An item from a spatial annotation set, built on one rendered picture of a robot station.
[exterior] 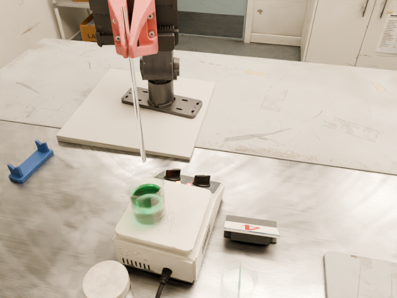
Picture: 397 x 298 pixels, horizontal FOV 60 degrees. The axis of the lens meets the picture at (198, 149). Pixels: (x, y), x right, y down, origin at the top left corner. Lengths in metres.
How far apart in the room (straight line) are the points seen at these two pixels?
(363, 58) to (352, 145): 2.25
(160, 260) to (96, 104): 0.50
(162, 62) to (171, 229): 0.40
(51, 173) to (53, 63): 0.52
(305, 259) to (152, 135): 0.41
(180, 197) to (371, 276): 0.32
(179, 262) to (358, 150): 0.50
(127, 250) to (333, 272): 0.32
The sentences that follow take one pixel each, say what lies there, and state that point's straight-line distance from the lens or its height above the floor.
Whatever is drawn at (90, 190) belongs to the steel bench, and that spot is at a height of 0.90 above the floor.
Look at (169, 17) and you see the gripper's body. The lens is 0.45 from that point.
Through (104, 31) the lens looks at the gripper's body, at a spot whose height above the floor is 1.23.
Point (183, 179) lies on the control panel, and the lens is 0.64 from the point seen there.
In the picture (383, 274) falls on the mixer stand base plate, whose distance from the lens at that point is 0.63.
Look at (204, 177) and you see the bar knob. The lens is 0.62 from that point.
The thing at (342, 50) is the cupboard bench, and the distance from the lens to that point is 3.02.
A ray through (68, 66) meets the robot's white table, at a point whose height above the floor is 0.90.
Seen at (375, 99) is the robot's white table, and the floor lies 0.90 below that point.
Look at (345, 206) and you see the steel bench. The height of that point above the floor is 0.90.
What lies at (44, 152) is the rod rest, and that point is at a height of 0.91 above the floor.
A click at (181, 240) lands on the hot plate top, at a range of 0.50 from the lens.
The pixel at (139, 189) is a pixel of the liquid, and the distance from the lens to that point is 0.51.
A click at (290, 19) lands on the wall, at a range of 3.51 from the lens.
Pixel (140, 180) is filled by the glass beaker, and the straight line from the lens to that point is 0.51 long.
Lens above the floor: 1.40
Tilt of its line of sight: 40 degrees down
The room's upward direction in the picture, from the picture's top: straight up
